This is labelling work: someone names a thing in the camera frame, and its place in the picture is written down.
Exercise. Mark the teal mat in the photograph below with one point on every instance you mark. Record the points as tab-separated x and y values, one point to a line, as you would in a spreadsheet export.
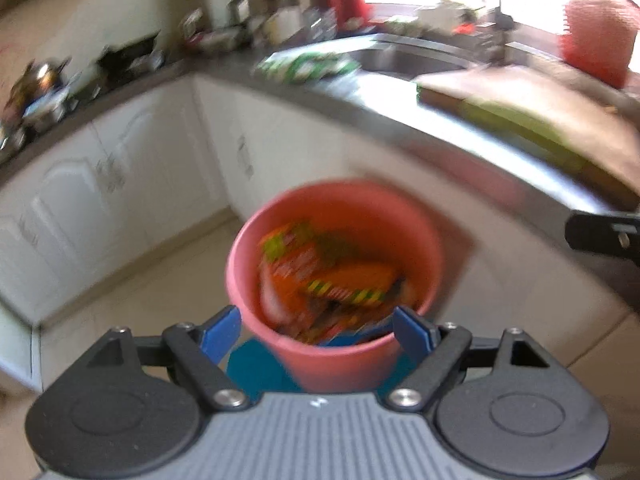
250	370

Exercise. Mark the white rag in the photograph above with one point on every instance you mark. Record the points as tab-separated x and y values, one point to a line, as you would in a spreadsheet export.
442	15

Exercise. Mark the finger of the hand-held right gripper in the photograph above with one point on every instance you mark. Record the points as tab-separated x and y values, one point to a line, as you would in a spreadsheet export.
595	235

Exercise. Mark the steel steamer pot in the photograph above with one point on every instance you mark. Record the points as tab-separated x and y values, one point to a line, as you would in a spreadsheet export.
40	85

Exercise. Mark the red plastic bucket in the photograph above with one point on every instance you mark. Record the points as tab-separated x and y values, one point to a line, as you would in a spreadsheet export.
350	210

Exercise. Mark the orange snack bag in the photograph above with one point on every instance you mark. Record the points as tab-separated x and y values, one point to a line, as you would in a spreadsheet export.
345	280
290	265

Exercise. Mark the stainless steel sink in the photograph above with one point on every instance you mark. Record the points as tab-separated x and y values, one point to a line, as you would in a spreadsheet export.
410	57

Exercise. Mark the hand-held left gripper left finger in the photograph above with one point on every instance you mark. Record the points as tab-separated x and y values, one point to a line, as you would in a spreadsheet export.
220	335

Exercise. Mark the red lattice basket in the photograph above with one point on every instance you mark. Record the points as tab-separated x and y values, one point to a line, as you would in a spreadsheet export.
597	30

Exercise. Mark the white mug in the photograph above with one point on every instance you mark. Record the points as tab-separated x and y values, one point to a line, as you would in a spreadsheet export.
285	27

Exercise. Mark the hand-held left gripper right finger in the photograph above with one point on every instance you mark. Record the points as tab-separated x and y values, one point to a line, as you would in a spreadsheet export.
412	335

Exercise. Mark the large green white knitted cloth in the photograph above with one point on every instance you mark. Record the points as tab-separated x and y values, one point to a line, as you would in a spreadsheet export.
305	66

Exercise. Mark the black wok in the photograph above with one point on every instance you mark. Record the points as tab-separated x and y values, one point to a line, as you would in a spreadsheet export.
127	55

